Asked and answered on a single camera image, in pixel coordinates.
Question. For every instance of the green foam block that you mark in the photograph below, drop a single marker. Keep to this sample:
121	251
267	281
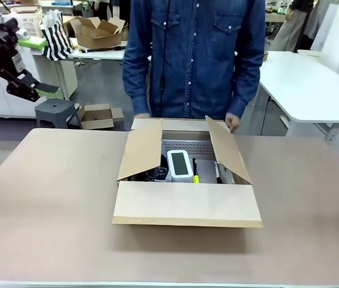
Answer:
34	44

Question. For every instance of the white background table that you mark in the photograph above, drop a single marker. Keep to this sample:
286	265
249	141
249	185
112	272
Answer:
97	55

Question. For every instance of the black white striped bag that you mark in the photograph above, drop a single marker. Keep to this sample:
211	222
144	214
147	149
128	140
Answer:
55	42

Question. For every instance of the black yellow highlighter pen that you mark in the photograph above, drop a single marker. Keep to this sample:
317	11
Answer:
195	168

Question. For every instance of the large brown cardboard box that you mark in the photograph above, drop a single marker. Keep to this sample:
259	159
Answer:
184	204

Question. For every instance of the small open cardboard box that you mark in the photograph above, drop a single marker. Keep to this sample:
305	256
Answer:
97	115

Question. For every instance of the wide open cardboard box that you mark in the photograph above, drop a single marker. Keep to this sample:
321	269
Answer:
97	39

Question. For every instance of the black rod tool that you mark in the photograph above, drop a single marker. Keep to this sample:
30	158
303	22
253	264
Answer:
103	49

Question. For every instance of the aluminium table frame rail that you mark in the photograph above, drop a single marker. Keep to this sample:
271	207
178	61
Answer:
169	285

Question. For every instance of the person's left hand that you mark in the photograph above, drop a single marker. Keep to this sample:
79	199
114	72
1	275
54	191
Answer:
232	121

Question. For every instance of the clear plastic packet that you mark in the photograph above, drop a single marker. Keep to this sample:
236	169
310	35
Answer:
228	177

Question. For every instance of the denim shirt person torso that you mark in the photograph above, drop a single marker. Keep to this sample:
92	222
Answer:
193	54

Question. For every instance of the silver perforated metal tray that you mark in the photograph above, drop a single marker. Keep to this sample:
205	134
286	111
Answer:
187	147

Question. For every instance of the white digital clock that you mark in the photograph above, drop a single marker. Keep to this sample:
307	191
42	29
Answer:
179	163

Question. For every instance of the white curved desk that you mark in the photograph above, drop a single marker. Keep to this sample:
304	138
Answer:
301	84

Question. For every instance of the person's right forearm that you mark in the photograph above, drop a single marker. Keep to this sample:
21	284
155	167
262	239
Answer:
137	87

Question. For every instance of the grey plastic stool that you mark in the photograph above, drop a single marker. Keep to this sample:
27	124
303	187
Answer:
53	109

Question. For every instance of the white lattice basket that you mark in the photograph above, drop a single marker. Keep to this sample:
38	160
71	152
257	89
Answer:
31	24

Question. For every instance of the small white device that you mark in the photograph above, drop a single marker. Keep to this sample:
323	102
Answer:
22	34

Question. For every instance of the person's left forearm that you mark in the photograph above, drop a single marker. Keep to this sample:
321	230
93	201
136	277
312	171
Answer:
245	90

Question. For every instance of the person's right hand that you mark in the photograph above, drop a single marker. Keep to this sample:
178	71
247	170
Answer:
142	115

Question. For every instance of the silver black pen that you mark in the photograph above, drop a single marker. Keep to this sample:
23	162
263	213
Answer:
217	172

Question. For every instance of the beige coat background person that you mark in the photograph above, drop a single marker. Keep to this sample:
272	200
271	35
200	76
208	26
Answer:
292	30

